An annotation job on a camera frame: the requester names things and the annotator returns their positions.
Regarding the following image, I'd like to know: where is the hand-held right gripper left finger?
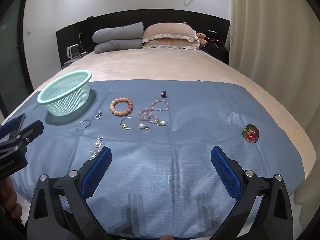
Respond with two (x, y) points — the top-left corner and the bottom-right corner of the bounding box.
(26, 146), (113, 240)

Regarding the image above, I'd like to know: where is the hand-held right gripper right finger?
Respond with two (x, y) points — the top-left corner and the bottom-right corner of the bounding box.
(210, 146), (294, 240)

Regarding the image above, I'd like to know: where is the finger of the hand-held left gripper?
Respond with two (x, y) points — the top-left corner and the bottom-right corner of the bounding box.
(0, 120), (44, 154)
(0, 113), (27, 139)

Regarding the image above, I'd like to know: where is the thin silver bangle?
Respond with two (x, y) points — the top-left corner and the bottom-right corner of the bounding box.
(76, 119), (91, 132)

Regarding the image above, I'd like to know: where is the mint green plastic basket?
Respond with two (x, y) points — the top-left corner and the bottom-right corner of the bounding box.
(37, 70), (92, 117)

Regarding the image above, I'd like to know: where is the silver charm bracelet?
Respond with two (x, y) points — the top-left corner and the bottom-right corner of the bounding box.
(119, 117), (139, 131)

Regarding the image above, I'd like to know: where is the wooden bead bracelet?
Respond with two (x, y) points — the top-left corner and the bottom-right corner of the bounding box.
(109, 98), (134, 117)

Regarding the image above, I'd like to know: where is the pink bead necklace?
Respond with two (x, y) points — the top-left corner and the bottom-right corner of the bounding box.
(137, 99), (169, 125)

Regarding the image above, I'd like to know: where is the person's left hand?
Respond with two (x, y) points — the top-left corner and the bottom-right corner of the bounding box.
(0, 177), (17, 220)

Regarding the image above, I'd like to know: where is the blue cloth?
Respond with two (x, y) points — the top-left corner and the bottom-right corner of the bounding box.
(10, 79), (307, 239)

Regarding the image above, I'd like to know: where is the dark glass door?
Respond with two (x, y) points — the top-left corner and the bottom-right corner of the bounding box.
(0, 0), (34, 118)

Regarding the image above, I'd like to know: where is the white bedside appliance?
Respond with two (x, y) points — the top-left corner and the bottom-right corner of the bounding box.
(66, 44), (79, 59)

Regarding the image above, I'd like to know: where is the black nightstand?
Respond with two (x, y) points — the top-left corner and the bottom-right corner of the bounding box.
(200, 30), (230, 65)

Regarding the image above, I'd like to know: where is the beige bedspread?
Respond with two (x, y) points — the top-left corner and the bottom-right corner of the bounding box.
(0, 47), (317, 205)

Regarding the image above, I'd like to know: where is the grey pillow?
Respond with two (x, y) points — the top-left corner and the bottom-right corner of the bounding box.
(94, 39), (143, 54)
(92, 22), (145, 43)

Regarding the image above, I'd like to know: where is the brown teddy bear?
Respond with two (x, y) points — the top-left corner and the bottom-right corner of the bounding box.
(196, 32), (208, 46)

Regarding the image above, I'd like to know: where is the pink ruffled pillow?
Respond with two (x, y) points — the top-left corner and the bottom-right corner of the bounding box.
(143, 39), (200, 49)
(141, 23), (199, 43)

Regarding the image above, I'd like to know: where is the black headboard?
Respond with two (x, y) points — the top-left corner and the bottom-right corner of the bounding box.
(56, 9), (230, 68)

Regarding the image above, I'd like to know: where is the cream curtain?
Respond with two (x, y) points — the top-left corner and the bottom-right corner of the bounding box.
(229, 0), (320, 205)

